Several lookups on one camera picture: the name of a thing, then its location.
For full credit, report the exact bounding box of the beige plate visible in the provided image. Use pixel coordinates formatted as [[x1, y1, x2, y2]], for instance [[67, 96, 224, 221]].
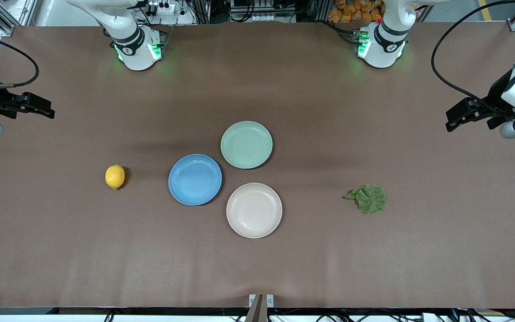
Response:
[[226, 182, 283, 239]]

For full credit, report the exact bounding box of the yellow lemon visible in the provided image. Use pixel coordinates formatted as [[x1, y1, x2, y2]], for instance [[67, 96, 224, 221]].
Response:
[[105, 164, 126, 191]]

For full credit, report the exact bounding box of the bag of orange items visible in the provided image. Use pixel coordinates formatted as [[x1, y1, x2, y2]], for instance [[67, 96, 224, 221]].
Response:
[[328, 0, 384, 24]]

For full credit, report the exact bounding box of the blue plate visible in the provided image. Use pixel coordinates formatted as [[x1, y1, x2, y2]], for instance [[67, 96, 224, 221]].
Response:
[[168, 154, 223, 207]]

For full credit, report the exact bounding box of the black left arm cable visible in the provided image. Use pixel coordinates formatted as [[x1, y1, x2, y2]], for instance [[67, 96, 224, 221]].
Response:
[[431, 0, 515, 110]]

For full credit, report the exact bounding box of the green lettuce leaf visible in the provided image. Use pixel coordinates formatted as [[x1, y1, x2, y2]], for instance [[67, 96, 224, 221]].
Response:
[[343, 184, 387, 214]]

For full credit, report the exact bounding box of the white power strip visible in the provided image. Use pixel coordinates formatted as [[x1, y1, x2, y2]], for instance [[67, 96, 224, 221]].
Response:
[[143, 0, 178, 15]]

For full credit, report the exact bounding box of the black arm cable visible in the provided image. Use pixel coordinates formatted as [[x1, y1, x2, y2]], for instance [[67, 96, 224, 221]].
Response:
[[0, 35, 40, 89], [431, 0, 515, 110]]

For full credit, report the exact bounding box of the green plate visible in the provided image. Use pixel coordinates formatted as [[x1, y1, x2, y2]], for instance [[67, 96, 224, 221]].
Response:
[[220, 121, 274, 170]]

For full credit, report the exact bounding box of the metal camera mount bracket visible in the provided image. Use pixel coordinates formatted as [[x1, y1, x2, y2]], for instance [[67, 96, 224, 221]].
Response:
[[245, 293, 275, 322]]

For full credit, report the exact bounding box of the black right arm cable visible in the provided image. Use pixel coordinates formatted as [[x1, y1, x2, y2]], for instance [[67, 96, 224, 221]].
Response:
[[0, 35, 40, 89]]

